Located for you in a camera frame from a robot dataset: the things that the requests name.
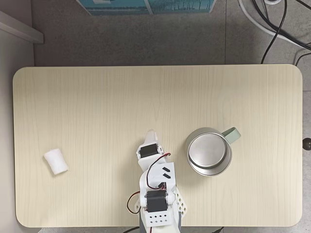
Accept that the white gauze dressing roll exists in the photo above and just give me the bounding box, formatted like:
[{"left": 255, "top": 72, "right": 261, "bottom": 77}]
[{"left": 43, "top": 148, "right": 69, "bottom": 176}]

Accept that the blue printed box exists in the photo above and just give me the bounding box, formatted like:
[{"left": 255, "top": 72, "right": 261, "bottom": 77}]
[{"left": 76, "top": 0, "right": 217, "bottom": 16}]

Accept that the white shelf board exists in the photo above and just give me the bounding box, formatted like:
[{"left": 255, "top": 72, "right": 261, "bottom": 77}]
[{"left": 0, "top": 10, "right": 45, "bottom": 45}]

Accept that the red black servo cable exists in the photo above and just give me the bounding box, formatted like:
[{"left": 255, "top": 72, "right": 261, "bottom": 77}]
[
  {"left": 126, "top": 191, "right": 142, "bottom": 216},
  {"left": 145, "top": 152, "right": 172, "bottom": 190}
]

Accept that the metal cup green handle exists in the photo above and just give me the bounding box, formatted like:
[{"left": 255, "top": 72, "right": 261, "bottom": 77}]
[{"left": 185, "top": 126, "right": 242, "bottom": 178}]

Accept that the thick white cable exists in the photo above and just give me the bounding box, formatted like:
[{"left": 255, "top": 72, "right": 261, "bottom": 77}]
[{"left": 237, "top": 0, "right": 311, "bottom": 50}]

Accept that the black floor cable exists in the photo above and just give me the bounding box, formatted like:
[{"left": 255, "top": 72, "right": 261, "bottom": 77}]
[
  {"left": 295, "top": 51, "right": 311, "bottom": 67},
  {"left": 252, "top": 0, "right": 311, "bottom": 49},
  {"left": 260, "top": 0, "right": 288, "bottom": 65}
]

